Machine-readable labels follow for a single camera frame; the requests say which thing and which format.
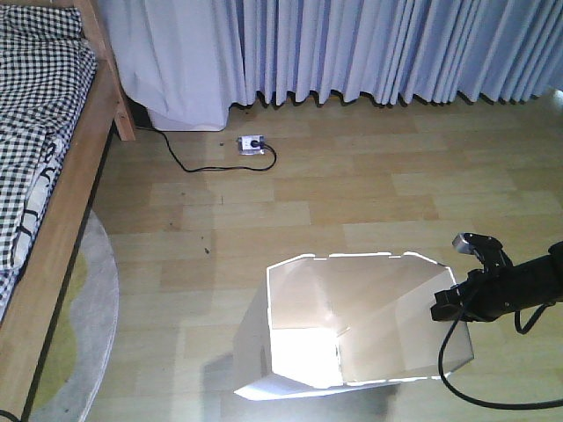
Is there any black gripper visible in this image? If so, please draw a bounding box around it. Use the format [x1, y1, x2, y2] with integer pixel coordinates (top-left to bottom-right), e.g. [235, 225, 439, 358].
[430, 244, 512, 322]

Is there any white octagonal trash bin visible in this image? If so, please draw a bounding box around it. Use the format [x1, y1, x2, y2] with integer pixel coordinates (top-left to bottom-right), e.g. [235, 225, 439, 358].
[233, 251, 473, 401]

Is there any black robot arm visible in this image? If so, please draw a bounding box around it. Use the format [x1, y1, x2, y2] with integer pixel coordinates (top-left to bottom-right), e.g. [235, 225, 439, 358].
[430, 238, 562, 322]

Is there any floor power outlet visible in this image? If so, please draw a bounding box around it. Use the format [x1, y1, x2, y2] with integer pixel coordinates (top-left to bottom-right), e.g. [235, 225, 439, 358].
[237, 135, 265, 156]

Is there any light blue curtain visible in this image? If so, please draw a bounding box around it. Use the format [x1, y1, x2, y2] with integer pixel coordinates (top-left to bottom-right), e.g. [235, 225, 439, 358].
[99, 1, 562, 131]

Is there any grey round rug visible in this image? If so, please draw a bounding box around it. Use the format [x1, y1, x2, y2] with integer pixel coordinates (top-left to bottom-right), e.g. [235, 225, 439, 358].
[29, 212, 119, 421]

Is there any black white checkered bedding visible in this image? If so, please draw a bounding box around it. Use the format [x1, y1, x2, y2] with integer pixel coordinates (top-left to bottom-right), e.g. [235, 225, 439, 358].
[1, 4, 97, 309]

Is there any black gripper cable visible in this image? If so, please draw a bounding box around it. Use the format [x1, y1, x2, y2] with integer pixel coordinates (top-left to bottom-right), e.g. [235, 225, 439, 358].
[437, 301, 563, 410]

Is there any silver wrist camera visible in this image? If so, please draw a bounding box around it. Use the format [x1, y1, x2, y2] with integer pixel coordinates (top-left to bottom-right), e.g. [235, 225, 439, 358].
[452, 232, 474, 255]

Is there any black outlet power cord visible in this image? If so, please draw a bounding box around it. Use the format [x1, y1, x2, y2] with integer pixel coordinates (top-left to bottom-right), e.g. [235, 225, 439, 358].
[135, 126, 278, 174]

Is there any wooden bed frame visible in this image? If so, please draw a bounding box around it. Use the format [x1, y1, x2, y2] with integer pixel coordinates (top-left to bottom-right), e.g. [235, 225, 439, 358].
[1, 0, 135, 421]

